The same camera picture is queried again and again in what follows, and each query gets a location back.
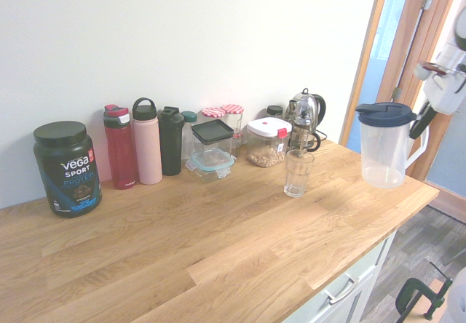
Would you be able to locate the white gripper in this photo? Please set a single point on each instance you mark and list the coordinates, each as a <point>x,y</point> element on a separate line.
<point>446,94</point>

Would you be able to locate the clear pitcher with blue lid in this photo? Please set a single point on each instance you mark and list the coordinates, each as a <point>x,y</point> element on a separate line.
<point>384,144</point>

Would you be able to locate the red water bottle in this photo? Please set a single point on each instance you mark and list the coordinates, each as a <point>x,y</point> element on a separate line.
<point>120,148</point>

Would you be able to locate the brass door hinge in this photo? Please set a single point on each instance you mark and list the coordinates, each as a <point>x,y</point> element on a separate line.
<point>398,93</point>

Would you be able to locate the wooden door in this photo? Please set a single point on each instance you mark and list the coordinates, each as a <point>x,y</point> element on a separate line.
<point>411,28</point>

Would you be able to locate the stainless steel electric kettle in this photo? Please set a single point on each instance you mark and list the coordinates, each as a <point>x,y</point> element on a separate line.
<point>320,108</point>

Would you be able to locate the silver door hinge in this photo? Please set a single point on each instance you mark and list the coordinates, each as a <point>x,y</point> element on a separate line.
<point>427,2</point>

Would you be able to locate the glass french press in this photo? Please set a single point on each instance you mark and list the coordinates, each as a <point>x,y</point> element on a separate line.
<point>304,119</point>

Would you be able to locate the clear drinking glass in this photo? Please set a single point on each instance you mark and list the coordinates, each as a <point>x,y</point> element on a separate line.
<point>298,174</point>

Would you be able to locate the jar with black lid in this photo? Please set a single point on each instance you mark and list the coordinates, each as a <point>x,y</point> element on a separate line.
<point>274,111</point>

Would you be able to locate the square container with white lid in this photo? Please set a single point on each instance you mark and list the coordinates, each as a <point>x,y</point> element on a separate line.
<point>265,141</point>

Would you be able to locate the green metal clamp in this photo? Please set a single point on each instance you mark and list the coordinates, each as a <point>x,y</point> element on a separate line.
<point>411,294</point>

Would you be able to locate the pale green cabinet drawer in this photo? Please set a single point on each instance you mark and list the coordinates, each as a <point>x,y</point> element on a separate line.
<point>360,283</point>

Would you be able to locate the small jar with red lid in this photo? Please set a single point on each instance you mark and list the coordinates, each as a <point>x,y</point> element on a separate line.
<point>237,140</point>

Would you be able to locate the jar with red gingham lid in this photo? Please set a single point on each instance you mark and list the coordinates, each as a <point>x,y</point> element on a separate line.
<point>213,113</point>
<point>234,119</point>

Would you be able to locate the square container with black lid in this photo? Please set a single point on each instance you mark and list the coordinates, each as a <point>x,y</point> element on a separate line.
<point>213,132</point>

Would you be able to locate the glass container with teal lid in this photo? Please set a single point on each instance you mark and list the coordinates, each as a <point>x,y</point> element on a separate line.
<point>209,163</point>

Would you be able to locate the clear bottle with green cap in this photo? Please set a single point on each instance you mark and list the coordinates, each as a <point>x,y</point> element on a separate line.
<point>188,126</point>

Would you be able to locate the black shaker bottle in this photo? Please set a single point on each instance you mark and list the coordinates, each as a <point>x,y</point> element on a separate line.
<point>171,141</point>

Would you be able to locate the pink bottle with black cap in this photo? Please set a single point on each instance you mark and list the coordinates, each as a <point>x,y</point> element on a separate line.
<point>146,148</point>

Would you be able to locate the black Vega protein tub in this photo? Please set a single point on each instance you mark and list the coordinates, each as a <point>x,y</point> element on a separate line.
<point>69,170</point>

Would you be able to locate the wooden door frame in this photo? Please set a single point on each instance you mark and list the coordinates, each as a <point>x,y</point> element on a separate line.
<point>364,57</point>

